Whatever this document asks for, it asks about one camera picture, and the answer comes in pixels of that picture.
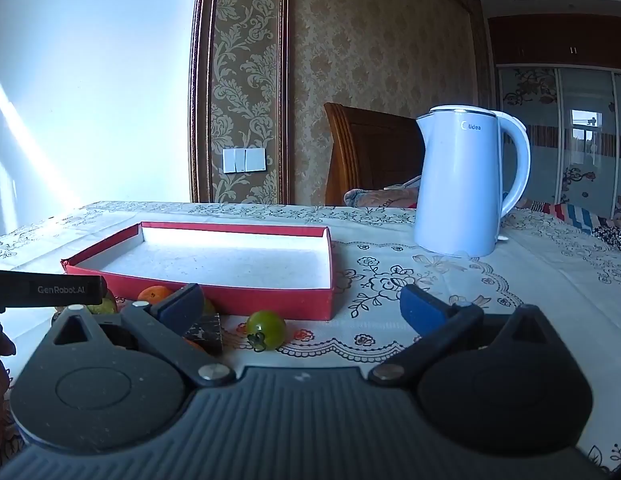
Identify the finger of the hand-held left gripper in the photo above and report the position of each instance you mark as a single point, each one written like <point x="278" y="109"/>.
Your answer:
<point x="20" y="287"/>

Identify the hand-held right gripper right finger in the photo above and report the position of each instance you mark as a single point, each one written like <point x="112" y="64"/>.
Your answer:
<point x="420" y="307"/>

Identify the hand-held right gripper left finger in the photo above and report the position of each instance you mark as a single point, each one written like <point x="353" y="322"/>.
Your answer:
<point x="183" y="306"/>

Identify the orange tangerine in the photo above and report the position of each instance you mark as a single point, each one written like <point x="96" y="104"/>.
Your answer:
<point x="155" y="294"/>

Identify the dark marbled block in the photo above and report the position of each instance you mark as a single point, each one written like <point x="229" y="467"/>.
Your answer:
<point x="208" y="332"/>

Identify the red shallow cardboard box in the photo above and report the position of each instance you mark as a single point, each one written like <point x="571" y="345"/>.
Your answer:
<point x="215" y="265"/>

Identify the green tomato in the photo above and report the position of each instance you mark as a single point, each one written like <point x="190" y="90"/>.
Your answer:
<point x="268" y="329"/>

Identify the green fruit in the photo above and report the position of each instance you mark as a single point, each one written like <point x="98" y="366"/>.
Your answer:
<point x="106" y="306"/>

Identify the pink plush pillow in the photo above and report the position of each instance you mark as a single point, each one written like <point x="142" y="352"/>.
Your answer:
<point x="380" y="195"/>

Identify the white electric kettle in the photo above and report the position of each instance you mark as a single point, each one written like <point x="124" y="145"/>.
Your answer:
<point x="455" y="185"/>

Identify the wooden chair back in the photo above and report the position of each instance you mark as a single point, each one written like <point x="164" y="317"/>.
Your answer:
<point x="370" y="155"/>

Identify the striped colourful cloth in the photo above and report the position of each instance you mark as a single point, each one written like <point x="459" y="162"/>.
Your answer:
<point x="575" y="215"/>

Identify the floral sliding-door wardrobe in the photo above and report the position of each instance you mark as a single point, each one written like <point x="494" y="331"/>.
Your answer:
<point x="555" y="110"/>

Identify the white wall light switch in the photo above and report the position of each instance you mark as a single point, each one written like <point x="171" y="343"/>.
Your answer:
<point x="244" y="160"/>

